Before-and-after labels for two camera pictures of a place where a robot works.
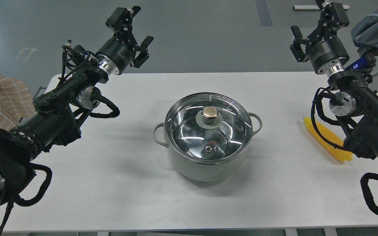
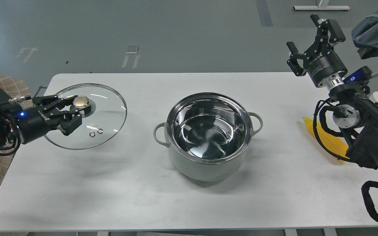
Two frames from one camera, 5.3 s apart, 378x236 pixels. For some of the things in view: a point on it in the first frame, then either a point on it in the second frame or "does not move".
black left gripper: [115, 56] -> [33, 122]
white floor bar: [313, 7] does not move
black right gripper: [326, 51] -> [323, 65]
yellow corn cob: [343, 154] does not move
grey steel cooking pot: [208, 134] does not move
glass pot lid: [208, 127] -> [108, 110]
